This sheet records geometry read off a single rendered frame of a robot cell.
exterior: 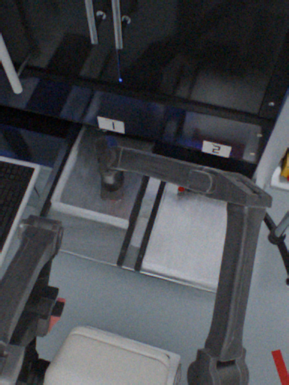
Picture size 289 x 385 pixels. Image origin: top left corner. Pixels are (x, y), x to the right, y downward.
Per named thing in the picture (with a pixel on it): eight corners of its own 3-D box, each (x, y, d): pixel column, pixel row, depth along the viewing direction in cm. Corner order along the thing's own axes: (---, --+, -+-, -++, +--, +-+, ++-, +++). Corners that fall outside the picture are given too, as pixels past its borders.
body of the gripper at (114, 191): (123, 171, 138) (122, 159, 132) (122, 201, 134) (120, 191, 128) (102, 170, 139) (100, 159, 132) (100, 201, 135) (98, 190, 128)
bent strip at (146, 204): (143, 205, 146) (142, 197, 141) (152, 207, 146) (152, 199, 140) (129, 244, 140) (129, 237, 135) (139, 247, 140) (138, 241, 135)
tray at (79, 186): (86, 122, 161) (85, 116, 158) (156, 137, 158) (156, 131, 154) (52, 204, 147) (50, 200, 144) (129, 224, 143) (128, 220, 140)
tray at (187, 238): (171, 170, 152) (171, 165, 149) (247, 189, 148) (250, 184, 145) (143, 264, 137) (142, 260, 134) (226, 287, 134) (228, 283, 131)
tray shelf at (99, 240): (74, 122, 163) (73, 119, 162) (266, 166, 154) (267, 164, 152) (23, 241, 143) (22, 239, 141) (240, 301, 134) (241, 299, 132)
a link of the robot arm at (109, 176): (100, 176, 123) (120, 172, 123) (95, 155, 126) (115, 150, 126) (102, 187, 129) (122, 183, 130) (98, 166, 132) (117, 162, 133)
